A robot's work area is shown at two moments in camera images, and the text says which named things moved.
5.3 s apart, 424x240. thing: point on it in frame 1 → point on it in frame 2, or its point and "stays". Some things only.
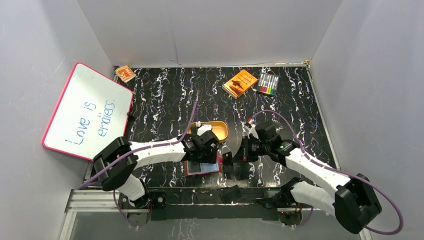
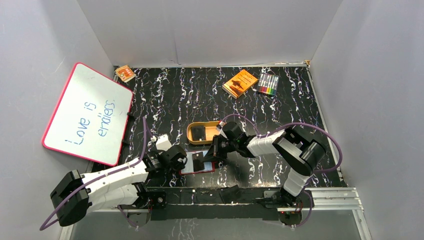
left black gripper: [214, 151] → [191, 160]
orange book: [239, 84] stays
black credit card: [228, 165] → [198, 163]
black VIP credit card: [230, 194] stays
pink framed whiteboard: [90, 115] stays
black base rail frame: [206, 204] stays
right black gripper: [242, 154] → [215, 150]
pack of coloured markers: [268, 84] stays
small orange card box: [125, 73] stays
